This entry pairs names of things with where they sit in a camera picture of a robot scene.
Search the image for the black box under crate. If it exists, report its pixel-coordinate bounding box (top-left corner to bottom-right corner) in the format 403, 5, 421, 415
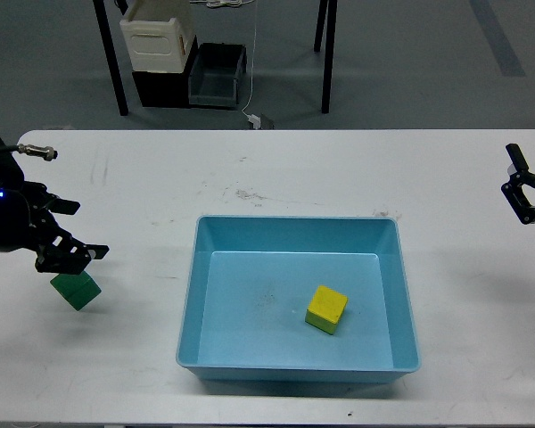
132, 47, 198, 109

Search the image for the black table leg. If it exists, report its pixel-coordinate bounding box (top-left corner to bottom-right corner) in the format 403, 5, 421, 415
313, 0, 338, 114
93, 0, 128, 116

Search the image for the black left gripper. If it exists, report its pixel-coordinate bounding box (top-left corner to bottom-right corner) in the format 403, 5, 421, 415
0, 182, 110, 275

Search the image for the cream plastic crate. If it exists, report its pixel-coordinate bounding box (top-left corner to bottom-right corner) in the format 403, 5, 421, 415
119, 0, 195, 74

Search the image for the white hanging cable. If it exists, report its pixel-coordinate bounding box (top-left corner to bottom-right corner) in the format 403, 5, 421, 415
242, 0, 258, 118

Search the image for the white coiled cable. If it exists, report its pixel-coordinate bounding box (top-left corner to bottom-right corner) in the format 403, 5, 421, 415
189, 0, 255, 10

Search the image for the grey plastic bin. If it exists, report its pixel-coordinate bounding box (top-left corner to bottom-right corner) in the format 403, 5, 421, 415
188, 43, 247, 109

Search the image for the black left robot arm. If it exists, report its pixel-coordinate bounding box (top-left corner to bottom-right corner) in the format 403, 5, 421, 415
0, 137, 110, 275

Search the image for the yellow cube block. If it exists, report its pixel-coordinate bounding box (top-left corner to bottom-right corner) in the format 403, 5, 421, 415
305, 284, 349, 335

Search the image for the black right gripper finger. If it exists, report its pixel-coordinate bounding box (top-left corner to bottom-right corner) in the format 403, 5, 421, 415
501, 144, 535, 225

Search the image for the green cube block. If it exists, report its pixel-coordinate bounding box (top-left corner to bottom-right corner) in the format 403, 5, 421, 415
50, 271, 102, 311

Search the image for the blue plastic tray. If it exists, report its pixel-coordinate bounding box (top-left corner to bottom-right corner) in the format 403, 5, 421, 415
177, 216, 421, 383

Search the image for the black table leg right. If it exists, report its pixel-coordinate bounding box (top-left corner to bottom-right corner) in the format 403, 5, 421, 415
313, 0, 338, 114

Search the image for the white power adapter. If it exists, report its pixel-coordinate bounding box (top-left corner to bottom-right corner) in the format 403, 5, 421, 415
247, 114, 261, 130

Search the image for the black table leg left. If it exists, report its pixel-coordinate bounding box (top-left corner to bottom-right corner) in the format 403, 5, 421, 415
93, 0, 128, 116

